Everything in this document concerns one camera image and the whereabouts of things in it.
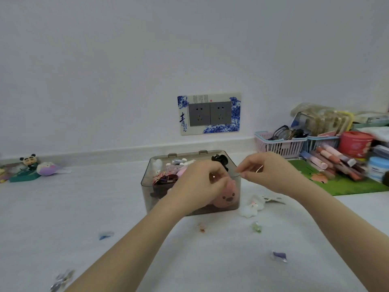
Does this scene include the pink plush bear hair clip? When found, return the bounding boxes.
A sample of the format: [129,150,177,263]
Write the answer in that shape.
[212,177,238,211]

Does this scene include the person's left forearm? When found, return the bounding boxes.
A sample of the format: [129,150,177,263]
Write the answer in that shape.
[65,193,196,292]

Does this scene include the blue plastic basket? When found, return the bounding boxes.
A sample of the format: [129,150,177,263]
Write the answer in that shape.
[306,135,341,154]

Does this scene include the black eyeglasses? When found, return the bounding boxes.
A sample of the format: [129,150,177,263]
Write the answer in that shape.
[274,125,308,141]

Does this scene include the person's left hand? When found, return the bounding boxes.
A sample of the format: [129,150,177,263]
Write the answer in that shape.
[166,160,232,212]

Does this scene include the pink plastic basket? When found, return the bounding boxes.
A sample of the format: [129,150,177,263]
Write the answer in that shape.
[254,131,308,159]

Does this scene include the person's right hand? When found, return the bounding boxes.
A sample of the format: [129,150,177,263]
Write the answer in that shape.
[235,151,303,197]

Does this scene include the silver bow hair clip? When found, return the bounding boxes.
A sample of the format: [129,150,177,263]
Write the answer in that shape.
[49,269,75,291]

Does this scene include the red patterned hair clip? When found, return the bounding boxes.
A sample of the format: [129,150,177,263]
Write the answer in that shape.
[152,171,180,185]

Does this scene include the white jar with blue lid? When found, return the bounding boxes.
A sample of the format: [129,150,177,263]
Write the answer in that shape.
[365,156,389,183]

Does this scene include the person's right forearm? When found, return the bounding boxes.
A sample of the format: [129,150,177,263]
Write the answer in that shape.
[286,177,389,292]

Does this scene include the panda figure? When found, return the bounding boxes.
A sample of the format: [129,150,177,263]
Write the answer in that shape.
[19,154,40,171]

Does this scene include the transparent grey storage box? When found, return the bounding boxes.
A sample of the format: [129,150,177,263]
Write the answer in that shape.
[140,150,242,217]

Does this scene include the purple plush toy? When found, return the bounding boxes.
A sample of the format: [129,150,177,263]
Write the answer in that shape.
[36,162,72,177]

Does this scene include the white bunny hair clip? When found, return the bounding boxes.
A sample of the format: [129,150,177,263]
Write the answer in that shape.
[152,159,164,180]

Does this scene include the red round tin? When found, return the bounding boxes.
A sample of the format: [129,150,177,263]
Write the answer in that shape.
[338,131,374,159]

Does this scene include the dark brown hair clip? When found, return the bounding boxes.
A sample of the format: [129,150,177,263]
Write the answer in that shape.
[150,182,171,200]

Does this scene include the grey wall socket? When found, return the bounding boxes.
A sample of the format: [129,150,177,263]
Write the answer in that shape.
[210,101,231,125]
[188,102,210,127]

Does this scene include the pile of cosmetic tubes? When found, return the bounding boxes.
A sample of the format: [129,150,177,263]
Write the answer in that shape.
[299,143,367,183]

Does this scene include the blue floral socket frame sticker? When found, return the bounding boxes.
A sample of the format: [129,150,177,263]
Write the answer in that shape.
[177,93,242,136]

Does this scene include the small purple hair clip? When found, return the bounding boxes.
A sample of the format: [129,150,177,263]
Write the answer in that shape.
[271,250,288,264]

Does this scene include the black claw hair clip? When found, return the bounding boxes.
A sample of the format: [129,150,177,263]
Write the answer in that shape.
[211,154,229,173]

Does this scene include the white plush hair clip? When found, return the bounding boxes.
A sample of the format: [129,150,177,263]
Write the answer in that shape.
[239,196,266,220]

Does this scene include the teal box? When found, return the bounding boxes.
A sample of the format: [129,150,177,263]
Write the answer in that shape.
[352,112,389,132]

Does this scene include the green mat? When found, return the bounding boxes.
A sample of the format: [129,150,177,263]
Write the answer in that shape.
[287,159,389,197]

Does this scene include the white bow hair clip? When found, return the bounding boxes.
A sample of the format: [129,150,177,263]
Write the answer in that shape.
[261,194,287,205]

